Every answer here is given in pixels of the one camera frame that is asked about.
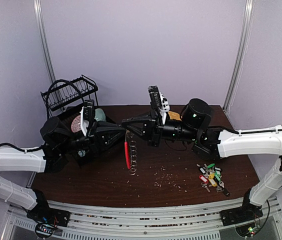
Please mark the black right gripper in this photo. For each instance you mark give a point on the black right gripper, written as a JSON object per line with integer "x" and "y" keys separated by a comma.
{"x": 156, "y": 128}

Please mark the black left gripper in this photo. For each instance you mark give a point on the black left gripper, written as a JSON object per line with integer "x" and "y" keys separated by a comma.
{"x": 94, "y": 135}

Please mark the red handled key ring holder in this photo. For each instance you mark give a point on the red handled key ring holder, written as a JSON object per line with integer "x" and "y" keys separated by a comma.
{"x": 130, "y": 152}

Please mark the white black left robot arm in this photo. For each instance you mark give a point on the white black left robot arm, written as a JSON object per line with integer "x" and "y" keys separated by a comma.
{"x": 32, "y": 201}

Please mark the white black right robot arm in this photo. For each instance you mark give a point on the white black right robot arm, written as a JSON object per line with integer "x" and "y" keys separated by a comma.
{"x": 215, "y": 142}

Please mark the green ceramic bowl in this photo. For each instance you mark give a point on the green ceramic bowl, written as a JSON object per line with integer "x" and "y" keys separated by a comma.
{"x": 100, "y": 115}

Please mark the pink patterned bowl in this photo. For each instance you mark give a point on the pink patterned bowl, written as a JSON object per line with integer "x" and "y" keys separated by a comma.
{"x": 76, "y": 124}

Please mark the yellow dotted plate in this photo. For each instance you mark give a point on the yellow dotted plate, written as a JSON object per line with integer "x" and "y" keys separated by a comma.
{"x": 174, "y": 115}

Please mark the black key tag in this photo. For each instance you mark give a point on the black key tag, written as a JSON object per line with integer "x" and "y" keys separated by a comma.
{"x": 202, "y": 170}

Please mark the green key tag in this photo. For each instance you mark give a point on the green key tag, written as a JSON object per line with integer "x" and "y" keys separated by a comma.
{"x": 210, "y": 166}

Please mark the yellow key tag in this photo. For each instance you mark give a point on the yellow key tag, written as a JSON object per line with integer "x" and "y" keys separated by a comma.
{"x": 212, "y": 180}

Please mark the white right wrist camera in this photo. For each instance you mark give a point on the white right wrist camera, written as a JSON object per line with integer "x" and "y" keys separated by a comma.
{"x": 159, "y": 101}

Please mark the black wire dish rack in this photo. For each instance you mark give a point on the black wire dish rack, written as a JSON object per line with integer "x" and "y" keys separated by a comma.
{"x": 76, "y": 105}

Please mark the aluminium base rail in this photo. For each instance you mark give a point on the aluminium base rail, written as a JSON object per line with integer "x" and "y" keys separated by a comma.
{"x": 188, "y": 222}

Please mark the left aluminium frame post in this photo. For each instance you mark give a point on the left aluminium frame post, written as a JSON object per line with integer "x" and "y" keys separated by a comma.
{"x": 43, "y": 39}

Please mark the aluminium frame post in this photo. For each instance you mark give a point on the aluminium frame post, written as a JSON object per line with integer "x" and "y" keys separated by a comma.
{"x": 238, "y": 64}
{"x": 43, "y": 39}

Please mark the right aluminium frame post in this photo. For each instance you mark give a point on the right aluminium frame post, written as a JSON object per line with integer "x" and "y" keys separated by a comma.
{"x": 238, "y": 64}

